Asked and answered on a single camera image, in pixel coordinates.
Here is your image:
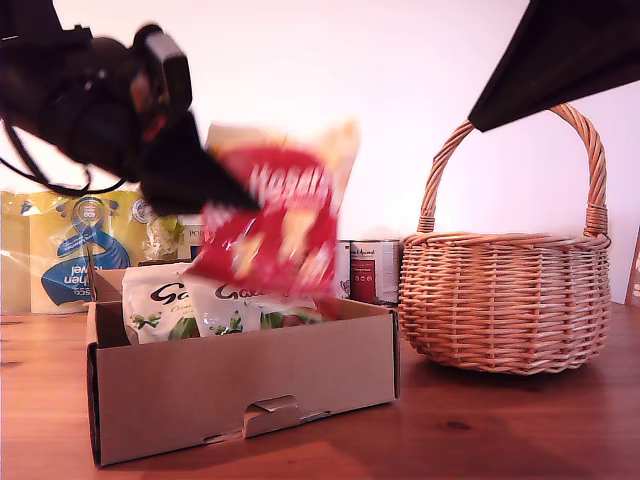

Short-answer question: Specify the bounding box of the red Maltesers egg bag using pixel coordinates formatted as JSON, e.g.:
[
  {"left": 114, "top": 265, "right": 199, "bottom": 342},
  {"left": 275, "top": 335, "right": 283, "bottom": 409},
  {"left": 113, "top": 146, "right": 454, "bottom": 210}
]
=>
[{"left": 182, "top": 118, "right": 362, "bottom": 301}]

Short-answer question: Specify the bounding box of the red label tin can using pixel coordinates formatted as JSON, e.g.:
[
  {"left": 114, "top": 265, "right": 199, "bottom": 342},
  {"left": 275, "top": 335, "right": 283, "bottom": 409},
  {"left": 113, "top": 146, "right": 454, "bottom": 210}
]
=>
[{"left": 349, "top": 238, "right": 404, "bottom": 306}]

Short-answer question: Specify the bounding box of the brown cardboard box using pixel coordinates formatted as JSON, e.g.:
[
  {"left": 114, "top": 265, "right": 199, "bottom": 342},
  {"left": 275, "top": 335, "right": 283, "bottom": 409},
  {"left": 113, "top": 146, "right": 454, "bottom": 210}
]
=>
[{"left": 84, "top": 269, "right": 401, "bottom": 469}]

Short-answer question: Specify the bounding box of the yellow kitchen towel pack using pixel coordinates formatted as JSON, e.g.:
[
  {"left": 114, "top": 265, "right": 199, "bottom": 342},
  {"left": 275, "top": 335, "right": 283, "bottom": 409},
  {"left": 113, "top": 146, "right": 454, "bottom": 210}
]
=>
[{"left": 0, "top": 189, "right": 186, "bottom": 315}]

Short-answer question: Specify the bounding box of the brown board with white dots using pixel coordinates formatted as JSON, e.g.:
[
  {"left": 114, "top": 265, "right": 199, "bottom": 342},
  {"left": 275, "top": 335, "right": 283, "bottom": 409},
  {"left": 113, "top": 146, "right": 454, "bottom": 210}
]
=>
[{"left": 624, "top": 238, "right": 640, "bottom": 307}]

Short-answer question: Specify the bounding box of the white Porlex box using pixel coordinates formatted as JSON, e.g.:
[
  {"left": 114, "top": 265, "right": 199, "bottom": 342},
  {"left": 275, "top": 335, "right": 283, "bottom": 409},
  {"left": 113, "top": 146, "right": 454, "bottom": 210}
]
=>
[{"left": 182, "top": 224, "right": 202, "bottom": 261}]

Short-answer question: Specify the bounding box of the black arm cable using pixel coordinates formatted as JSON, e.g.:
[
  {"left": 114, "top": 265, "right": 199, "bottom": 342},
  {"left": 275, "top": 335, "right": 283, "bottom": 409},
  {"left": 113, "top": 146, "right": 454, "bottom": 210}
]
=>
[{"left": 0, "top": 117, "right": 129, "bottom": 197}]

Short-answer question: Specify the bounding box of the white Galaxy egg bag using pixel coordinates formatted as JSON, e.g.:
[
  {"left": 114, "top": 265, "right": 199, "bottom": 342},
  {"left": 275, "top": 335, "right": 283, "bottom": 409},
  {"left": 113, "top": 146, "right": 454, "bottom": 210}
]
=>
[
  {"left": 187, "top": 277, "right": 326, "bottom": 339},
  {"left": 121, "top": 265, "right": 201, "bottom": 346}
]

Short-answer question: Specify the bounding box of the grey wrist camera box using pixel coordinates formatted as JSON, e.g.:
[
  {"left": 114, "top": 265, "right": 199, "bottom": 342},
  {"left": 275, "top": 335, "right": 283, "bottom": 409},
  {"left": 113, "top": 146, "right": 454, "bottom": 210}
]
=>
[{"left": 133, "top": 23, "right": 195, "bottom": 116}]

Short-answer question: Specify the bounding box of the woven wicker basket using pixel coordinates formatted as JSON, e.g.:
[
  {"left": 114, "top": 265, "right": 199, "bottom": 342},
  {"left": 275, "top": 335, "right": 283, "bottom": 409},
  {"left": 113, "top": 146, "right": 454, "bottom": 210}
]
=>
[{"left": 398, "top": 102, "right": 614, "bottom": 376}]

